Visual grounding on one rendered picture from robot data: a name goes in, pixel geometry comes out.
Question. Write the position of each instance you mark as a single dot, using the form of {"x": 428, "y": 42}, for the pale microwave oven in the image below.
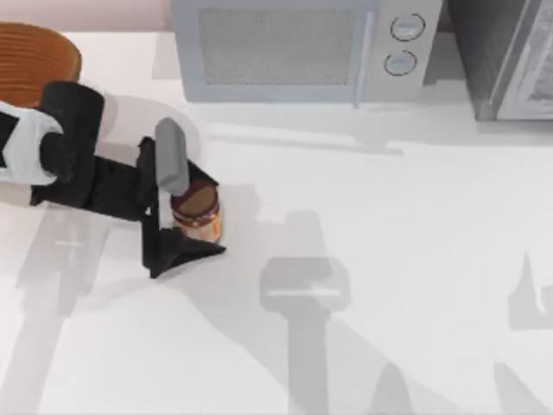
{"x": 402, "y": 86}

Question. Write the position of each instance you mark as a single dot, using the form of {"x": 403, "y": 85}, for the grey cabinet door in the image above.
{"x": 529, "y": 65}

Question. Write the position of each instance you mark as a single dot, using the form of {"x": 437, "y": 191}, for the brown wooden basket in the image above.
{"x": 34, "y": 65}

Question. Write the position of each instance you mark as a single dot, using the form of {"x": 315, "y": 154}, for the brown-lidded orange jar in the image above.
{"x": 198, "y": 216}

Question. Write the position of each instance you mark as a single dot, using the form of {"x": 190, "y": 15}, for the microwave knob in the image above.
{"x": 400, "y": 63}
{"x": 408, "y": 26}

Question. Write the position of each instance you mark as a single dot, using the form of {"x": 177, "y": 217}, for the microwave door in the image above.
{"x": 276, "y": 47}

